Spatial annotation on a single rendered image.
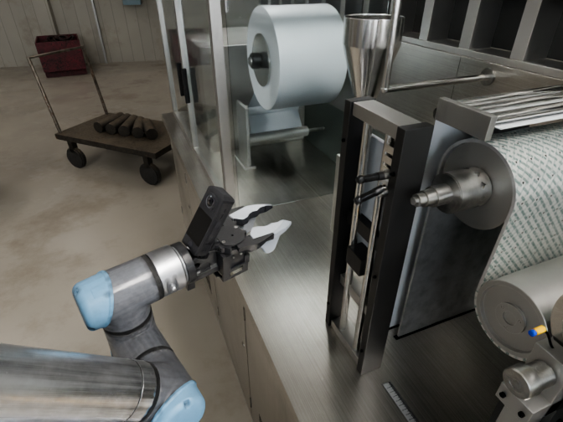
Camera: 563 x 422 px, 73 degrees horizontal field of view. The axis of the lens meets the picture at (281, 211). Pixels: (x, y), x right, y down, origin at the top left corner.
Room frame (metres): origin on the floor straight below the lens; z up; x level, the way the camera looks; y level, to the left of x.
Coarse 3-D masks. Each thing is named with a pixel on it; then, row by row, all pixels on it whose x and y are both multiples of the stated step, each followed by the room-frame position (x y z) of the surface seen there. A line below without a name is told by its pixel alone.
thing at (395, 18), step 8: (400, 0) 0.81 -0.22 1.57; (392, 8) 0.81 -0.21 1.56; (392, 16) 0.81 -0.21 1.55; (392, 24) 0.81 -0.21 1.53; (392, 32) 0.81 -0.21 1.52; (392, 40) 0.81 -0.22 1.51; (392, 48) 0.81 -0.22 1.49; (392, 56) 0.81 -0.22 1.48; (384, 72) 0.81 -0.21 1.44; (384, 80) 0.81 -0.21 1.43
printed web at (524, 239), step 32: (544, 128) 0.58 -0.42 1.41; (512, 160) 0.49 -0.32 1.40; (544, 160) 0.50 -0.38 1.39; (544, 192) 0.48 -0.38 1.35; (448, 224) 0.61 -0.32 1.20; (512, 224) 0.46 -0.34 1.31; (544, 224) 0.49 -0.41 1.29; (416, 256) 0.59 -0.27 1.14; (448, 256) 0.62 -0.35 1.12; (480, 256) 0.66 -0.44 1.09; (512, 256) 0.47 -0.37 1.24; (544, 256) 0.51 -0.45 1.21; (416, 288) 0.59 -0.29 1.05; (448, 288) 0.63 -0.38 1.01; (416, 320) 0.60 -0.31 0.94
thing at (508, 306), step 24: (552, 264) 0.46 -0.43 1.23; (480, 288) 0.45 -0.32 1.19; (504, 288) 0.43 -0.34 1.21; (528, 288) 0.40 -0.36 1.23; (552, 288) 0.40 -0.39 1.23; (480, 312) 0.44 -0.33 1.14; (504, 312) 0.41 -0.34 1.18; (528, 312) 0.39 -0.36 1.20; (504, 336) 0.40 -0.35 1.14; (528, 336) 0.37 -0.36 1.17
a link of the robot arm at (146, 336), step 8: (152, 320) 0.42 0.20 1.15; (136, 328) 0.39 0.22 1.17; (144, 328) 0.40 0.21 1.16; (152, 328) 0.41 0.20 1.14; (112, 336) 0.38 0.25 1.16; (120, 336) 0.38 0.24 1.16; (128, 336) 0.38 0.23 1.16; (136, 336) 0.38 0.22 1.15; (144, 336) 0.39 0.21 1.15; (152, 336) 0.39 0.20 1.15; (160, 336) 0.40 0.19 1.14; (112, 344) 0.38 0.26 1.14; (120, 344) 0.38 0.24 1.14; (128, 344) 0.37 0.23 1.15; (136, 344) 0.37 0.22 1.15; (144, 344) 0.37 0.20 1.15; (152, 344) 0.37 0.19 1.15; (160, 344) 0.37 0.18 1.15; (168, 344) 0.39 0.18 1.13; (112, 352) 0.38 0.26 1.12; (120, 352) 0.37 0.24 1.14; (128, 352) 0.36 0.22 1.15; (136, 352) 0.36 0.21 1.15
